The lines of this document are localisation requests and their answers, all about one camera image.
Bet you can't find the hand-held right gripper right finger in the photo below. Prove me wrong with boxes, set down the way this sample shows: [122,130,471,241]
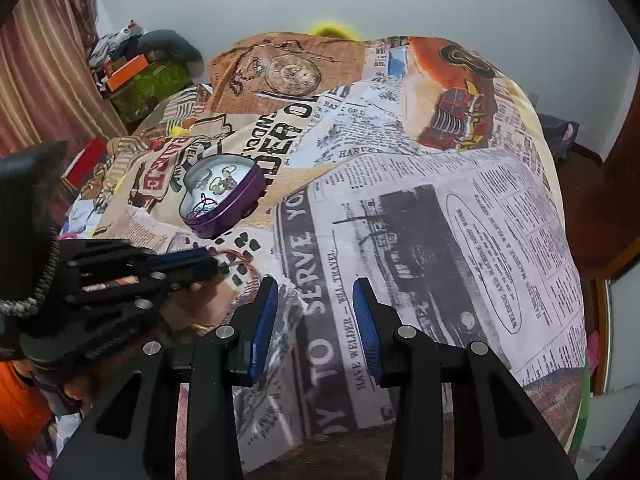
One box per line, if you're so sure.
[351,277,578,480]

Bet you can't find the copper wire bracelet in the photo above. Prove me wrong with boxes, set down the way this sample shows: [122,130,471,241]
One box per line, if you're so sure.
[212,247,263,291]

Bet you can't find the orange box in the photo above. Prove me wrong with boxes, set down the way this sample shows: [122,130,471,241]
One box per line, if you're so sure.
[106,55,151,90]

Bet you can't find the purple heart-shaped tin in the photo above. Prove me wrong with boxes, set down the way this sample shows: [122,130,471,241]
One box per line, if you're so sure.
[181,153,267,239]

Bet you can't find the striped brown curtain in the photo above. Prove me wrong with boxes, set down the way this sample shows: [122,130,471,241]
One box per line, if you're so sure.
[0,0,127,161]

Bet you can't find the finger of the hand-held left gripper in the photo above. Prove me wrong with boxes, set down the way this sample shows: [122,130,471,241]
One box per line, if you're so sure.
[22,276,204,369]
[62,239,221,286]

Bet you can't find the red box white lid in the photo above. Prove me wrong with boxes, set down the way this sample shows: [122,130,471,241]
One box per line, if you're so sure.
[65,136,109,186]

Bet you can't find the dark cloth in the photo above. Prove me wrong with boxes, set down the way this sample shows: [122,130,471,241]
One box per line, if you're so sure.
[537,114,581,161]

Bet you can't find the printed newspaper blanket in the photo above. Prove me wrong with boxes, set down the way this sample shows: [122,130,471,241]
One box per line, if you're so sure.
[50,32,587,480]

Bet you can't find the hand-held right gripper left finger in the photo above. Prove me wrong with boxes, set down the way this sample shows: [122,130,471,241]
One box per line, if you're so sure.
[50,276,280,480]

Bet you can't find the pile of folded clothes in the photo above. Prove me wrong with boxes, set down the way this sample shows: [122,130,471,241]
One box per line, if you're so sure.
[89,22,146,69]

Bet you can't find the yellow plush object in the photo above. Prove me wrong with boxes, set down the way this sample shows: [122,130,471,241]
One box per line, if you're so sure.
[307,20,364,41]

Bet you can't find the brown wooden door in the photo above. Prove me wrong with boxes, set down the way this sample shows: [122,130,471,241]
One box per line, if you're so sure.
[600,85,640,266]

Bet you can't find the braided grey cable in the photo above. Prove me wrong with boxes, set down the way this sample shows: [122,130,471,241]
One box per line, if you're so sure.
[0,230,61,317]

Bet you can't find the grey plush pillow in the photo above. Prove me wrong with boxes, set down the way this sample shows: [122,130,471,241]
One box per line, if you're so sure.
[132,30,205,69]

